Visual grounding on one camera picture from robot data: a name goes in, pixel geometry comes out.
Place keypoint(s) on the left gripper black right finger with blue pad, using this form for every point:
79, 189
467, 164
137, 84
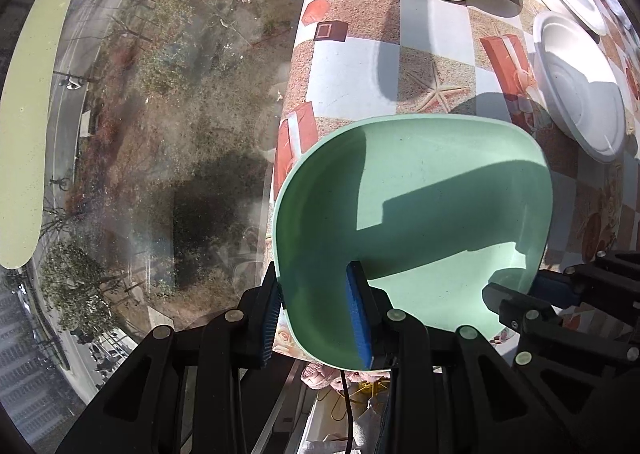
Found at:
451, 392

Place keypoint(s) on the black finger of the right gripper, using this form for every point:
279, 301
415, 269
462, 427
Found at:
513, 307

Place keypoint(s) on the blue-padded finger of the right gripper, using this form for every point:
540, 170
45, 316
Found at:
556, 288

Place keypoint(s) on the green plastic plate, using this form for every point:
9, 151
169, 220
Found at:
433, 207

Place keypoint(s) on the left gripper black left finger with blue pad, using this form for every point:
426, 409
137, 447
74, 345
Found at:
140, 408

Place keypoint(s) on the patterned checkered tablecloth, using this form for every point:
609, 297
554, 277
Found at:
355, 59

